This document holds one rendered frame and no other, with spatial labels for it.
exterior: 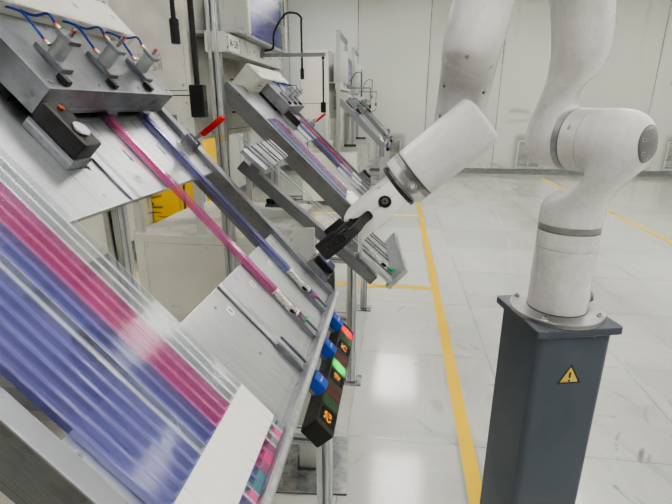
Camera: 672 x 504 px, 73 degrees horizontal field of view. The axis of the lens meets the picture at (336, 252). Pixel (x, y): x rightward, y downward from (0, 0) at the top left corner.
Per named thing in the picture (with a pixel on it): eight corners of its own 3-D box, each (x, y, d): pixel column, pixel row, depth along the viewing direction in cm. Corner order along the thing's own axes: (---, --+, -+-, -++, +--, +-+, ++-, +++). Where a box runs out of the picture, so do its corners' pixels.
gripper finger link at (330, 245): (356, 240, 70) (324, 265, 71) (358, 235, 73) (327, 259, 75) (343, 225, 69) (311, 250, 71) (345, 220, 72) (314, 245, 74)
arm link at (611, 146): (560, 219, 101) (577, 107, 94) (649, 238, 86) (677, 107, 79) (524, 225, 95) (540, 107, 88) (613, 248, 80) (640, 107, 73)
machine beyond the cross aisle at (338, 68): (388, 195, 603) (394, 40, 545) (387, 208, 525) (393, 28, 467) (289, 193, 620) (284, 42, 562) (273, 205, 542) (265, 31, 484)
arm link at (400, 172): (432, 198, 69) (417, 210, 70) (429, 188, 77) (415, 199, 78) (398, 155, 67) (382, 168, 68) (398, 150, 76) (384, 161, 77)
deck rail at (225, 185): (318, 308, 105) (337, 292, 104) (316, 311, 103) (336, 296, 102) (91, 68, 95) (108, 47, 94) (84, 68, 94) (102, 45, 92)
